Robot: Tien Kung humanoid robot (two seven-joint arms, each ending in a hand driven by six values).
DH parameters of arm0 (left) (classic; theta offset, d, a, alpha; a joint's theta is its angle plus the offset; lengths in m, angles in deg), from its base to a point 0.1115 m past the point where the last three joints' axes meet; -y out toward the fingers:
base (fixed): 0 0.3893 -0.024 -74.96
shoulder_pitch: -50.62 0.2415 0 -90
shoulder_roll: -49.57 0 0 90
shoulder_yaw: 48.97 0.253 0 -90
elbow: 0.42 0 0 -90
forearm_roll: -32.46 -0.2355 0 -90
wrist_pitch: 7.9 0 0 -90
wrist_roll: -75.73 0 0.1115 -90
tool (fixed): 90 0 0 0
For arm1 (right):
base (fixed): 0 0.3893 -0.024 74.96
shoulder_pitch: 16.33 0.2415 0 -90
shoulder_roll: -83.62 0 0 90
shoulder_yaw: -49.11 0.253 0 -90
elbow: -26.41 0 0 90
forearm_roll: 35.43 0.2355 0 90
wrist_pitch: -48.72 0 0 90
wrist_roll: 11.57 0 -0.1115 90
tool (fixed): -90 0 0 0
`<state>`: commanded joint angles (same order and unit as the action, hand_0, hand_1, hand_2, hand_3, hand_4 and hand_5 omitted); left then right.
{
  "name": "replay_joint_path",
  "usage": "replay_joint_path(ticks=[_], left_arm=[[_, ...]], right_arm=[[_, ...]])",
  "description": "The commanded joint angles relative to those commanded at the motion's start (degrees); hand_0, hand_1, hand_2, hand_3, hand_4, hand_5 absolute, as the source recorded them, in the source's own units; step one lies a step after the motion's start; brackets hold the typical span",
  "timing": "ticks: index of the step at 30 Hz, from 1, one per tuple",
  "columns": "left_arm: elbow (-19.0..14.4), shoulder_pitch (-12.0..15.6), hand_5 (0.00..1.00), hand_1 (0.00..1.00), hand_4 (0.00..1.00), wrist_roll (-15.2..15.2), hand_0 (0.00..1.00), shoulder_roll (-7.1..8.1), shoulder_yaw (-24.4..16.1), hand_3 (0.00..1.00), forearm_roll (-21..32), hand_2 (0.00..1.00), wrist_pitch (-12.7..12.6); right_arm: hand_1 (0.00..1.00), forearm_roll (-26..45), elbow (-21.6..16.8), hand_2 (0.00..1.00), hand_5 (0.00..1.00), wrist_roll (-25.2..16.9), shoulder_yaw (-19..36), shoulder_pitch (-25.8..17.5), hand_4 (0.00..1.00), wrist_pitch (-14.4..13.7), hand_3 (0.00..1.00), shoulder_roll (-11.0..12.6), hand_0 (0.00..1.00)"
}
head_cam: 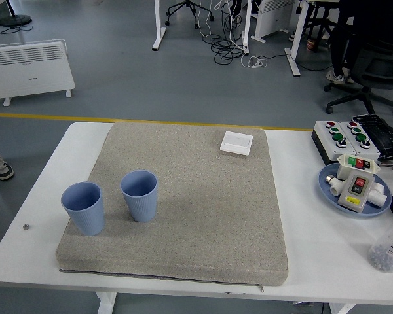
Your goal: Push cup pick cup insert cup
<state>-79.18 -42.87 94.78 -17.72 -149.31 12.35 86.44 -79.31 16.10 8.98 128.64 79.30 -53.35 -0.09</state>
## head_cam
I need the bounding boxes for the blue ribbed plastic cup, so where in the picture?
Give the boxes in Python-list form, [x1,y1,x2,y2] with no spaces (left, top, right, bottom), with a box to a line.
[119,170,159,223]
[60,181,105,237]

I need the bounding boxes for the white push-button control box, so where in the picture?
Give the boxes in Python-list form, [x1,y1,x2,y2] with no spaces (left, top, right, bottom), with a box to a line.
[337,120,381,162]
[311,120,359,166]

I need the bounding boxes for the grey-brown cushion mat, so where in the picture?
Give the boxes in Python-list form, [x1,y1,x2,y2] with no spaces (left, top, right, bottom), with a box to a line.
[56,122,289,288]

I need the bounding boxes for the white desk leg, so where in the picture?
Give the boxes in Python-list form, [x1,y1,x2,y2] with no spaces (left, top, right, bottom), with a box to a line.
[284,0,310,78]
[151,0,167,51]
[240,0,253,55]

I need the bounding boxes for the blue round plate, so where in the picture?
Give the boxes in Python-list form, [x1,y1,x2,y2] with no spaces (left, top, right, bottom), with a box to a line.
[318,162,393,218]

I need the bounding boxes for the white pipe fitting metal end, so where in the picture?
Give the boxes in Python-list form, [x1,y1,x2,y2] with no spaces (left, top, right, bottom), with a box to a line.
[325,175,345,197]

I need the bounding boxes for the black star chair base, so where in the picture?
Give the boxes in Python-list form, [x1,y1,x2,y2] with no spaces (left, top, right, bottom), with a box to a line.
[165,0,215,29]

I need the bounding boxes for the white table leg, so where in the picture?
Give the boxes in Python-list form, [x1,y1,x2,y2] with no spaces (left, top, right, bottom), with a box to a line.
[329,302,358,314]
[96,292,118,314]

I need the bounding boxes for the person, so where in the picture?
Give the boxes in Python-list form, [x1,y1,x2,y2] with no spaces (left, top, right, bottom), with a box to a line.
[326,0,393,86]
[0,127,15,181]

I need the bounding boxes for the white plastic pipe tee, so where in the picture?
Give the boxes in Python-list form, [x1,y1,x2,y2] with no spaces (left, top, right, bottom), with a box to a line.
[366,181,392,210]

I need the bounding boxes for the large white panel heater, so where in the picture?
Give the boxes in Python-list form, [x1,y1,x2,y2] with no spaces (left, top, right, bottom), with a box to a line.
[0,39,76,107]

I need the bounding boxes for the black plastic tool tray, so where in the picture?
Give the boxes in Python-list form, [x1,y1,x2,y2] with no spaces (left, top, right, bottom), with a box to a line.
[352,113,393,161]

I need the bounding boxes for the black office chair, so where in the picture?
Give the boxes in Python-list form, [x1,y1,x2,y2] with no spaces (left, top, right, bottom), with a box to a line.
[323,42,393,115]

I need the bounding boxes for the clear screw bottle red cap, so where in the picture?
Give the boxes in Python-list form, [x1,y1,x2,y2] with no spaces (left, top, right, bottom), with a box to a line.
[367,211,393,273]

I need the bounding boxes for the black fan stand base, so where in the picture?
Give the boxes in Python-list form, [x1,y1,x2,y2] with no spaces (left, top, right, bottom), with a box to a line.
[0,0,33,27]

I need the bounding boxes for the white wall switch plate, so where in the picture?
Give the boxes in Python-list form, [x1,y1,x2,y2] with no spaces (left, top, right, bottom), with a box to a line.
[219,131,253,156]

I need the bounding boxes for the white floor cable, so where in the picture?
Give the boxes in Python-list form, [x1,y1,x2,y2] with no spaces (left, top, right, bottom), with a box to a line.
[240,54,269,69]

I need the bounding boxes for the black floor cables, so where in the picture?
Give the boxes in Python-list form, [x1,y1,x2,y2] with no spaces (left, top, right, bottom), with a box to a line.
[201,0,250,65]

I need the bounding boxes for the beige switch box three buttons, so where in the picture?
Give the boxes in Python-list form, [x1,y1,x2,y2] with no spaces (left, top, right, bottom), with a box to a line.
[336,153,381,179]

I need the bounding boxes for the grey switch box red button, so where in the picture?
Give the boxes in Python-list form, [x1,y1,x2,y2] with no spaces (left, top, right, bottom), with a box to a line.
[338,170,376,213]

